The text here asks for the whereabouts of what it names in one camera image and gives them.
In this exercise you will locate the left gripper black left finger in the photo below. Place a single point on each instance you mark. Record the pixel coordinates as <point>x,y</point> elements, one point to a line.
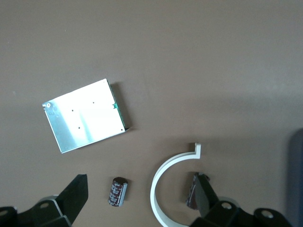
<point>73,201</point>

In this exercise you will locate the dark brown rectangular block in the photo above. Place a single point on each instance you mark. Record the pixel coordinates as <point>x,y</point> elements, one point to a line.
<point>190,196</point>

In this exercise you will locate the silver metal plate module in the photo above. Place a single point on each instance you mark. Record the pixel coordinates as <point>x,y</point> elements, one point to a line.
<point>85,116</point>

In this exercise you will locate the blue plastic tray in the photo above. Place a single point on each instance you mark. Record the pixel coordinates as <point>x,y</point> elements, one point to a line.
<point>296,177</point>

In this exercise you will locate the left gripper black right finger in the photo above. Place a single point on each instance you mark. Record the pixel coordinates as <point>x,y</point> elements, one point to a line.
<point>208,208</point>

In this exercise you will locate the white curved plastic bracket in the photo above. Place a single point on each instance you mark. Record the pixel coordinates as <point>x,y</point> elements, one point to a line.
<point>155,189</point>

